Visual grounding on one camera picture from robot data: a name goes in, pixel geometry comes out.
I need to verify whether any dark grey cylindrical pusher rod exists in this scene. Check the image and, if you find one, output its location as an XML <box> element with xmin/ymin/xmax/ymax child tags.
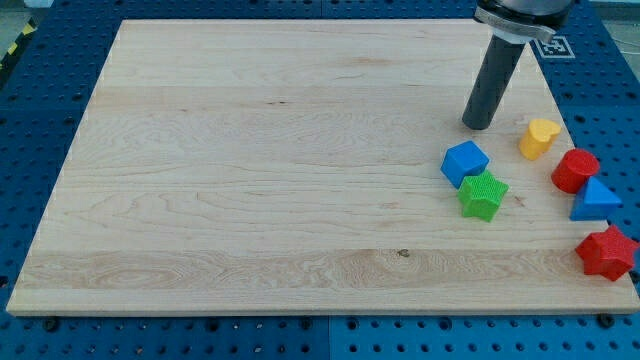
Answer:
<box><xmin>462</xmin><ymin>35</ymin><xmax>524</xmax><ymax>130</ymax></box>

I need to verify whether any blue triangle block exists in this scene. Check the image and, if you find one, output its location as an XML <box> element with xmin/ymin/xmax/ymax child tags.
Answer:
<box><xmin>569</xmin><ymin>177</ymin><xmax>623</xmax><ymax>221</ymax></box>

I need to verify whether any red cylinder block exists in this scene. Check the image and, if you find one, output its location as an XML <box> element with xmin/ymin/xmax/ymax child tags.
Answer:
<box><xmin>551</xmin><ymin>148</ymin><xmax>600</xmax><ymax>194</ymax></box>

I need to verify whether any blue cube block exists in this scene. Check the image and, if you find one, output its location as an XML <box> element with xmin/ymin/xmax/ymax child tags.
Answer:
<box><xmin>440</xmin><ymin>140</ymin><xmax>490</xmax><ymax>189</ymax></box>

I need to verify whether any white fiducial marker tag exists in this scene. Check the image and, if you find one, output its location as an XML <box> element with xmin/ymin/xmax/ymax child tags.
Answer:
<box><xmin>534</xmin><ymin>35</ymin><xmax>575</xmax><ymax>59</ymax></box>

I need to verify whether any yellow heart block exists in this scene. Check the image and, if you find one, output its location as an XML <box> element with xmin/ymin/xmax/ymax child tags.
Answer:
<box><xmin>518</xmin><ymin>118</ymin><xmax>562</xmax><ymax>161</ymax></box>

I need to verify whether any light wooden board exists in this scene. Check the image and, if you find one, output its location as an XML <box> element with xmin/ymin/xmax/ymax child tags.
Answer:
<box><xmin>7</xmin><ymin>20</ymin><xmax>639</xmax><ymax>316</ymax></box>

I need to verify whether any red star block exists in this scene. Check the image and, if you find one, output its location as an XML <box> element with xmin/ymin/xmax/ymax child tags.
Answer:
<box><xmin>575</xmin><ymin>225</ymin><xmax>639</xmax><ymax>282</ymax></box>

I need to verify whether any green star block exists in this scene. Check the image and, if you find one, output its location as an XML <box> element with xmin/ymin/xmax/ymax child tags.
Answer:
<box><xmin>457</xmin><ymin>170</ymin><xmax>509</xmax><ymax>222</ymax></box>

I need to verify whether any black board stop bolt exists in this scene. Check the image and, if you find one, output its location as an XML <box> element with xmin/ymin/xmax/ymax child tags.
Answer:
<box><xmin>42</xmin><ymin>317</ymin><xmax>60</xmax><ymax>333</ymax></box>
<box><xmin>596</xmin><ymin>313</ymin><xmax>616</xmax><ymax>329</ymax></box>

